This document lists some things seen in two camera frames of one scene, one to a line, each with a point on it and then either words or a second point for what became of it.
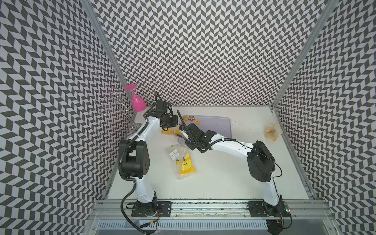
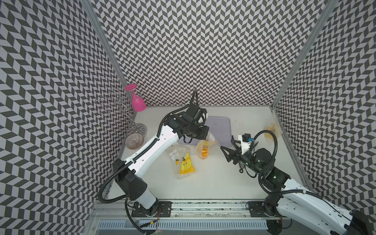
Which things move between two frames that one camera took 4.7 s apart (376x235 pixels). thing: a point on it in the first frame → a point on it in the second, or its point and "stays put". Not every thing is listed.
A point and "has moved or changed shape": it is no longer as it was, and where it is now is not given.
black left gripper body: (170, 121) → (197, 131)
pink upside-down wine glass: (138, 104) stays put
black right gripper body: (191, 143) → (247, 159)
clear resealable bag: (273, 129) stays put
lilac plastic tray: (220, 124) stays put
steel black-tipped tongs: (183, 133) has moved or changed shape
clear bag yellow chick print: (183, 160) stays put
